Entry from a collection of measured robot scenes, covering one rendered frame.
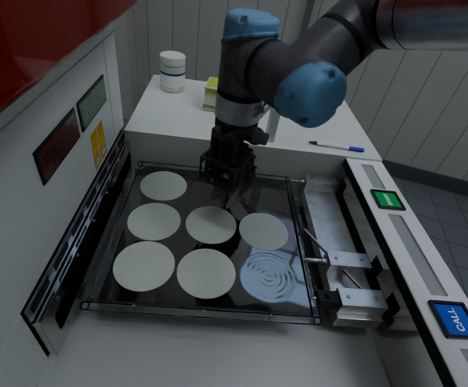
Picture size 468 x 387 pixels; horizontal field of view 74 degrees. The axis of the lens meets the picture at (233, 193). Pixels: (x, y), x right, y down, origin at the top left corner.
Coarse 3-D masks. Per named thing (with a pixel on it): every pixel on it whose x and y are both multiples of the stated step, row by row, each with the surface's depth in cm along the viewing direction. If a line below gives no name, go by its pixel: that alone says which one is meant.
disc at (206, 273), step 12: (192, 252) 55; (204, 252) 56; (216, 252) 56; (180, 264) 53; (192, 264) 54; (204, 264) 54; (216, 264) 54; (228, 264) 55; (180, 276) 51; (192, 276) 52; (204, 276) 52; (216, 276) 52; (228, 276) 53; (192, 288) 50; (204, 288) 50; (216, 288) 51; (228, 288) 51
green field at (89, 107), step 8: (96, 88) 51; (104, 88) 55; (88, 96) 48; (96, 96) 52; (104, 96) 55; (80, 104) 46; (88, 104) 49; (96, 104) 52; (88, 112) 49; (96, 112) 52; (88, 120) 49
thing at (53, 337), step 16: (128, 144) 72; (128, 160) 75; (112, 176) 62; (128, 176) 75; (112, 192) 68; (96, 208) 55; (112, 208) 65; (80, 240) 49; (96, 240) 58; (80, 256) 49; (96, 256) 57; (64, 272) 44; (80, 272) 53; (64, 288) 44; (80, 288) 51; (48, 304) 41; (64, 304) 48; (48, 320) 41; (64, 320) 46; (48, 336) 41; (64, 336) 46; (48, 352) 44
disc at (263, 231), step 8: (248, 216) 64; (256, 216) 65; (264, 216) 65; (272, 216) 65; (240, 224) 62; (248, 224) 63; (256, 224) 63; (264, 224) 63; (272, 224) 63; (280, 224) 64; (240, 232) 61; (248, 232) 61; (256, 232) 61; (264, 232) 62; (272, 232) 62; (280, 232) 62; (248, 240) 59; (256, 240) 60; (264, 240) 60; (272, 240) 60; (280, 240) 60; (264, 248) 58; (272, 248) 59
